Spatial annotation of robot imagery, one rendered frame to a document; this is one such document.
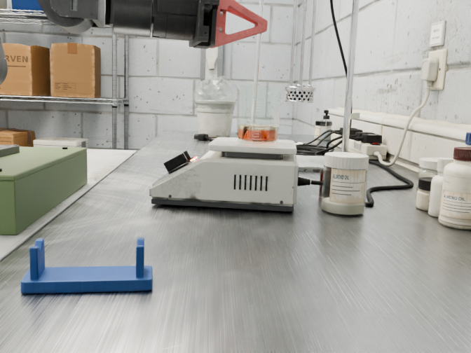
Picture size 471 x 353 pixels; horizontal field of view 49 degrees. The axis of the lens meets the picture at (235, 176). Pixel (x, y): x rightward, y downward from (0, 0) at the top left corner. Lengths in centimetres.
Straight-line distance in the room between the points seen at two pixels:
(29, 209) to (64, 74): 231
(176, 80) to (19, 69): 88
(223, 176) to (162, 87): 252
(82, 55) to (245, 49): 96
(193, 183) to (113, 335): 37
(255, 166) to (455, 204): 25
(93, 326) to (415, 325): 22
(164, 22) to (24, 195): 27
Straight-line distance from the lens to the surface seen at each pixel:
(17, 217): 59
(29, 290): 43
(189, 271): 46
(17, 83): 300
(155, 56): 319
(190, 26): 69
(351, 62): 118
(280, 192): 68
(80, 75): 290
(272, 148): 68
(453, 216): 70
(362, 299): 43
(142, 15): 68
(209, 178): 69
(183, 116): 318
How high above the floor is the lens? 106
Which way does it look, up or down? 9 degrees down
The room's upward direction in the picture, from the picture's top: 2 degrees clockwise
